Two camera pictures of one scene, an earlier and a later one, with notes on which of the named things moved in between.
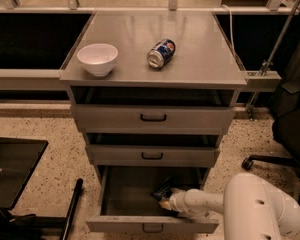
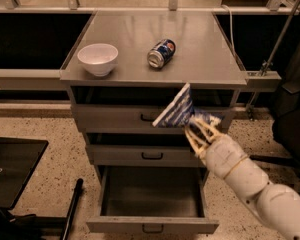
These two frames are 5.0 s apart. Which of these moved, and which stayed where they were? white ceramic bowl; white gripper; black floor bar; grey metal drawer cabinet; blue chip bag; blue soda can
Moved: blue chip bag; white gripper
Stayed: black floor bar; grey metal drawer cabinet; blue soda can; white ceramic bowl
